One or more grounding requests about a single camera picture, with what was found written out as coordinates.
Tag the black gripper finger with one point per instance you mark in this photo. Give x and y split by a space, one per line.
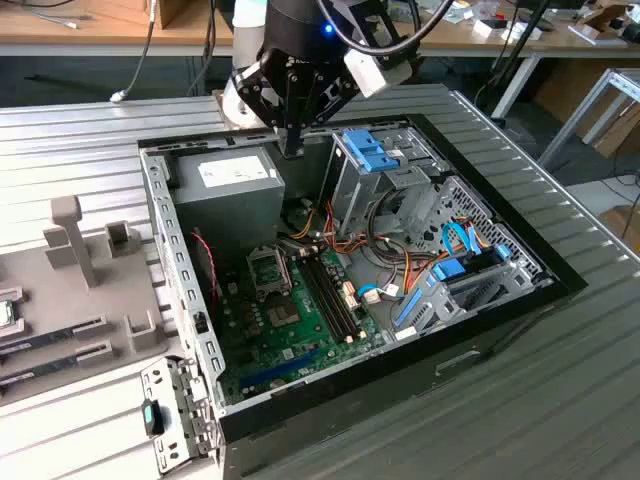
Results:
325 97
265 95

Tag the silver green CPU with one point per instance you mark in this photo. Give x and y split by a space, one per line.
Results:
6 314

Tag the CPU socket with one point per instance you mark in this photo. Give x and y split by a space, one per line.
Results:
283 313

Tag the blue plastic drive latch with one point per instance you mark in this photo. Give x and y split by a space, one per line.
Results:
372 150

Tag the grey power supply unit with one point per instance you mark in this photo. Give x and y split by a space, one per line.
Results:
225 210

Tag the closed cardboard box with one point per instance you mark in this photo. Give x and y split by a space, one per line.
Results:
172 14

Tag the small white box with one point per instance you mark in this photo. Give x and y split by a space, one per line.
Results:
485 29

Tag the wooden desk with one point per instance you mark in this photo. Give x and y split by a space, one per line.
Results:
75 35

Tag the black RAM slot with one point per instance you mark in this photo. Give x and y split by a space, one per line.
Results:
335 300
328 300
321 300
341 300

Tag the black stand pole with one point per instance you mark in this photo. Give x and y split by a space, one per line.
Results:
524 30

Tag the hard disk in blue carrier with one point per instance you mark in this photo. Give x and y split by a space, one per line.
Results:
447 270

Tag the silver disk bay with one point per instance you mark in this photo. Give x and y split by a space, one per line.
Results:
437 310

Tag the green motherboard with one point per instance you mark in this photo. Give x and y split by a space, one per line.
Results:
310 350

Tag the grey plastic parts rack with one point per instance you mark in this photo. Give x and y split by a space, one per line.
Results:
100 300

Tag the blue expansion slot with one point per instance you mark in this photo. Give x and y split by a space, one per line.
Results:
280 370

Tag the open cardboard box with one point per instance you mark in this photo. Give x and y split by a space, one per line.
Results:
600 20

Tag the flat cardboard boxes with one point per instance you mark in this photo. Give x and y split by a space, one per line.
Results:
620 130

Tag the black open PC case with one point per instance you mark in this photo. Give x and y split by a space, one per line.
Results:
500 350

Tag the brown cardboard carton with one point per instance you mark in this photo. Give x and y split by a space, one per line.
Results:
622 225

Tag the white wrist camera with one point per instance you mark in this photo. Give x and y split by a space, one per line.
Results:
367 72

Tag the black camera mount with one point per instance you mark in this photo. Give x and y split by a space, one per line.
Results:
402 72

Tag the blue plastic drive rail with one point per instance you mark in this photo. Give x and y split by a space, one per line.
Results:
410 307

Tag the aluminium profile frame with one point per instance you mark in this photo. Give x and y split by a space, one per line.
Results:
574 119

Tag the silver expansion bracket cover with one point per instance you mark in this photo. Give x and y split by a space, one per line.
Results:
170 380

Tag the black blue bracket latch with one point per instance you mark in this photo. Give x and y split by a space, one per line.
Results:
150 417

